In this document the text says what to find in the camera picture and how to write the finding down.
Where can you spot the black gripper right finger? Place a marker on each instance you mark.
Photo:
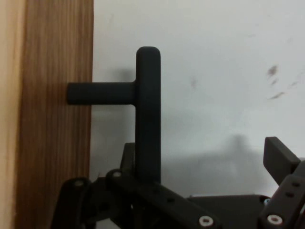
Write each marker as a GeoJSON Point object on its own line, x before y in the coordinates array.
{"type": "Point", "coordinates": [290, 202]}

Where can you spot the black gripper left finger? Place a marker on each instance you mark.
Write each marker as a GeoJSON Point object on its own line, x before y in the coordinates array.
{"type": "Point", "coordinates": [147, 200]}

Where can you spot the wooden cabinet door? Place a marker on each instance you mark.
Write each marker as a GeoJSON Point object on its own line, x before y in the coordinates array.
{"type": "Point", "coordinates": [52, 119]}

